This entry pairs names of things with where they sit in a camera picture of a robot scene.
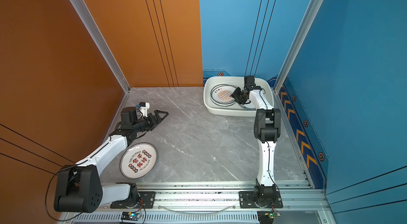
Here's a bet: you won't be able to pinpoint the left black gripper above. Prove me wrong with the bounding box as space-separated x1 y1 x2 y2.
132 111 168 135

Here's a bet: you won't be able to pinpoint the plate with orange sunburst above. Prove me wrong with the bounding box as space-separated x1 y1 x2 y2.
210 84 236 106

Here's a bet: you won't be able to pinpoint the large plate red characters circles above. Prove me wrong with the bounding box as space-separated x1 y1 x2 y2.
120 143 158 179

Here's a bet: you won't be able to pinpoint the small green rim text plate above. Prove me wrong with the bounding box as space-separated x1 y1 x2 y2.
239 102 256 111

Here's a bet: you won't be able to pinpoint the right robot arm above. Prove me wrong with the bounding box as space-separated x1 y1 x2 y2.
232 86 283 209

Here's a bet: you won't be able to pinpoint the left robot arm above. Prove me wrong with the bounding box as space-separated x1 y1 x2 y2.
54 102 169 213

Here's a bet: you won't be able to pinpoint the white plastic bin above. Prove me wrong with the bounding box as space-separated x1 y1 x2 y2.
203 76 281 117

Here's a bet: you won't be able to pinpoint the left green circuit board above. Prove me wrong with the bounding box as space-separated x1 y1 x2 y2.
120 211 142 224

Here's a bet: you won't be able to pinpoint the right circuit board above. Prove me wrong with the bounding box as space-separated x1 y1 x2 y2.
257 211 281 224

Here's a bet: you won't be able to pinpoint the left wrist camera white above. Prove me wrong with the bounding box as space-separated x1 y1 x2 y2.
136 102 150 118

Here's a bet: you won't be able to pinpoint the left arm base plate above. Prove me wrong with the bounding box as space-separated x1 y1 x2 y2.
110 191 156 210

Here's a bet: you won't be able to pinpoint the aluminium rail frame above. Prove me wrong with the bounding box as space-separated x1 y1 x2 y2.
57 181 336 224

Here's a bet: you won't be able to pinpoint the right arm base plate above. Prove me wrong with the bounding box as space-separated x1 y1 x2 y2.
238 191 284 209

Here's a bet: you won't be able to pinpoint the right aluminium corner post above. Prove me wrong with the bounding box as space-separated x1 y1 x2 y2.
273 0 324 94

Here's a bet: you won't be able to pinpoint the aluminium corner post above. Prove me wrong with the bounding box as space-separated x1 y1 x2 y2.
69 0 130 94
273 0 324 94

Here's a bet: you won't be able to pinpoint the left aluminium corner post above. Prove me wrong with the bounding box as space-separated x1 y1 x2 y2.
69 0 130 94

